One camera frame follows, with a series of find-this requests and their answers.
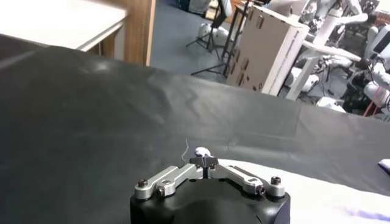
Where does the tall white cardboard box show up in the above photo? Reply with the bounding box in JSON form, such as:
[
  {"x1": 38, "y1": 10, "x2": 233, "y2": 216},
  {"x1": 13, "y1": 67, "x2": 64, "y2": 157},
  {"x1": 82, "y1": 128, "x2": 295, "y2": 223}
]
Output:
[{"x1": 225, "y1": 5, "x2": 310, "y2": 97}]

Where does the light purple t-shirt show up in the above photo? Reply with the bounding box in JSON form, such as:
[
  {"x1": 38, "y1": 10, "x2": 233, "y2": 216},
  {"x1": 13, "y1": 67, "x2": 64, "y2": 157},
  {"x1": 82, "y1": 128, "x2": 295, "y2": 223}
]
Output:
[{"x1": 194, "y1": 147, "x2": 390, "y2": 224}]

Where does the black table cover cloth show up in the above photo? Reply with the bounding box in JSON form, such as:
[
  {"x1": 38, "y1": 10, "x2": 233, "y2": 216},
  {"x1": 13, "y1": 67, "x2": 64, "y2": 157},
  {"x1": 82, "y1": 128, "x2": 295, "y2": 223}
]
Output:
[{"x1": 0, "y1": 33, "x2": 390, "y2": 224}]

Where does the small white standing desk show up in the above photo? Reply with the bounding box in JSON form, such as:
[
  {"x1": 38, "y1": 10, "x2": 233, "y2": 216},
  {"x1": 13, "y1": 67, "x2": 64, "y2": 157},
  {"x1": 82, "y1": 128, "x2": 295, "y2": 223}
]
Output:
[{"x1": 285, "y1": 12, "x2": 362, "y2": 101}]

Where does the cream white desk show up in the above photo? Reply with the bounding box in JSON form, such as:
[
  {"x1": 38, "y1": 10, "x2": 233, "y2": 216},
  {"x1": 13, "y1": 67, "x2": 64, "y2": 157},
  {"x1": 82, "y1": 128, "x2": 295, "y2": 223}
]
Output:
[{"x1": 0, "y1": 0, "x2": 127, "y2": 52}]

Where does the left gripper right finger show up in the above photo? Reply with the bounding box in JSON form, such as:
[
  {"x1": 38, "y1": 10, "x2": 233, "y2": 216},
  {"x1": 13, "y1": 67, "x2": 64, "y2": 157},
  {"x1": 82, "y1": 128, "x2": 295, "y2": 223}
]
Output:
[{"x1": 207, "y1": 157, "x2": 286, "y2": 198}]

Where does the black tripod stand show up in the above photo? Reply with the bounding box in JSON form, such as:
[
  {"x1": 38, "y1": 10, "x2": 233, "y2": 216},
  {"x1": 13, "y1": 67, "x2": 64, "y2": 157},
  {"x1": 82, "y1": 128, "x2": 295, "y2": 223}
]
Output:
[{"x1": 185, "y1": 0, "x2": 254, "y2": 77}]

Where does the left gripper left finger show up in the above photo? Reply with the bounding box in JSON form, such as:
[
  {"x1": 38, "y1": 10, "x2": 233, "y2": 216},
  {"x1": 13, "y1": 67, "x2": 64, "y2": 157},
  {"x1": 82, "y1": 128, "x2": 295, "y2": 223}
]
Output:
[{"x1": 134, "y1": 156, "x2": 208, "y2": 200}]

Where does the white humanoid robot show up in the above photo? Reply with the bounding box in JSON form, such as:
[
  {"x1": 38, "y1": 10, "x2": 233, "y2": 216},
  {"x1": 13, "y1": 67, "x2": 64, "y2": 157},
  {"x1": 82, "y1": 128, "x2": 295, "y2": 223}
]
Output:
[{"x1": 316, "y1": 0, "x2": 390, "y2": 122}]

